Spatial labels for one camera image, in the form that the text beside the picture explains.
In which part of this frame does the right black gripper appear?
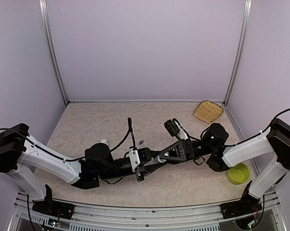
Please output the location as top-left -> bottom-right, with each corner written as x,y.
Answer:
154,139 -> 214,165

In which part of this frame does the white pill bottle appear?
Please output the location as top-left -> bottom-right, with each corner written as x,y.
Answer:
154,156 -> 165,163
101,139 -> 108,145

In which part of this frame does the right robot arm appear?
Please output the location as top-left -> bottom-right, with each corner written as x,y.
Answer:
157,118 -> 290,214

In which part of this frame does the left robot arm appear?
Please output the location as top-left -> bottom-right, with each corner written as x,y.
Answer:
0,123 -> 167,214

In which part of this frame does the woven bamboo tray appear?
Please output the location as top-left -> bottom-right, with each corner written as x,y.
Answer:
192,100 -> 224,124

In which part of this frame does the lime green bowl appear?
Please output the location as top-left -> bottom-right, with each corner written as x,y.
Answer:
227,163 -> 251,185

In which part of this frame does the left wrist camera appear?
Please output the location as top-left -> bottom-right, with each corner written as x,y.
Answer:
129,147 -> 151,173

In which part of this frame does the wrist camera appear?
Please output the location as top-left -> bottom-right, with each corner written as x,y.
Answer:
164,118 -> 190,140
129,147 -> 151,173

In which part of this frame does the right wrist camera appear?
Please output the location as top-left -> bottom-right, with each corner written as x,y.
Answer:
164,118 -> 190,140

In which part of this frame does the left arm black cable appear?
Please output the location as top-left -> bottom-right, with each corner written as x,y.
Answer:
0,117 -> 138,162

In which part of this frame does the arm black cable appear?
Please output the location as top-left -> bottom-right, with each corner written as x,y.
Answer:
173,107 -> 290,147
0,117 -> 138,162

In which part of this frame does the front aluminium rail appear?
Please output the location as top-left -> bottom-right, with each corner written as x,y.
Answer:
7,190 -> 287,231

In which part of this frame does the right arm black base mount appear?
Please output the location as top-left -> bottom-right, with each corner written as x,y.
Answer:
220,194 -> 263,219

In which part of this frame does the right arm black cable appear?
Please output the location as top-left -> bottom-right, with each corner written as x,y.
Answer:
173,107 -> 290,147

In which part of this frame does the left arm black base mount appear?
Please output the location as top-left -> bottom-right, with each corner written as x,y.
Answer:
32,192 -> 75,220

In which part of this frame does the right aluminium frame post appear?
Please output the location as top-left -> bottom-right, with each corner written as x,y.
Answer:
223,0 -> 252,107

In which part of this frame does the aluminium frame post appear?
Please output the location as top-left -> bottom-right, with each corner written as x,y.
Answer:
39,0 -> 70,107
223,0 -> 252,107

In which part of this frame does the left aluminium frame post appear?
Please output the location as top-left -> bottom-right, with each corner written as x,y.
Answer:
39,0 -> 70,107

